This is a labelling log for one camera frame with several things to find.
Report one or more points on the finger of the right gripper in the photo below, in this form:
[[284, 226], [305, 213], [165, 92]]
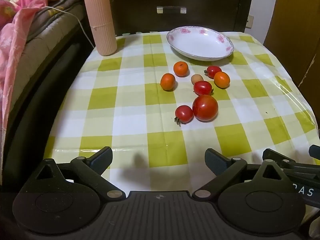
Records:
[[285, 162], [314, 151]]

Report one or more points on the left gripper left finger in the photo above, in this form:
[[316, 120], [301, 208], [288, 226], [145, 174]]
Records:
[[89, 171]]

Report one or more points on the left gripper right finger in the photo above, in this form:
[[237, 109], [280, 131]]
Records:
[[228, 172]]

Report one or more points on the large red tomato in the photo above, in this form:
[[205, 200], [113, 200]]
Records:
[[205, 108]]

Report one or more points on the cherry tomato with stem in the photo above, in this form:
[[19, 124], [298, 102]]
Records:
[[183, 114]]

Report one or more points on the small orange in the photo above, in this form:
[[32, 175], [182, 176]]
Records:
[[222, 80], [181, 69], [167, 82]]

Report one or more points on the tan longan fruit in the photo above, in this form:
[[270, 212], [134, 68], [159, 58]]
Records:
[[195, 78]]

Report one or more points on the brown wooden cabinet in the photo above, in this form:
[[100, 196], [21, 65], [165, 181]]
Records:
[[293, 37]]

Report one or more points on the white floral porcelain plate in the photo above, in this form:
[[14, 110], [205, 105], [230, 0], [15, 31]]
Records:
[[200, 43]]

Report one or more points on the grey mattress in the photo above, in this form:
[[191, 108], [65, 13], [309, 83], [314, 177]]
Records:
[[60, 23]]

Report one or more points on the pink ribbed cylinder case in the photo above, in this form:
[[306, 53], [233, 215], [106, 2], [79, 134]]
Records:
[[101, 24]]

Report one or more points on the dark wooden nightstand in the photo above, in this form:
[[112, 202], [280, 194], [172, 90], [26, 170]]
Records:
[[144, 16]]

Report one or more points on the pink floral blanket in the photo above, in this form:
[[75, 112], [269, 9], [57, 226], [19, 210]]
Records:
[[16, 20]]

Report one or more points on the beige wall socket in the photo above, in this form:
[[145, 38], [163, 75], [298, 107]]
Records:
[[249, 22]]

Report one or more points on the silver drawer handle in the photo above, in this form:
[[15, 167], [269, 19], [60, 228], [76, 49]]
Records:
[[171, 10]]

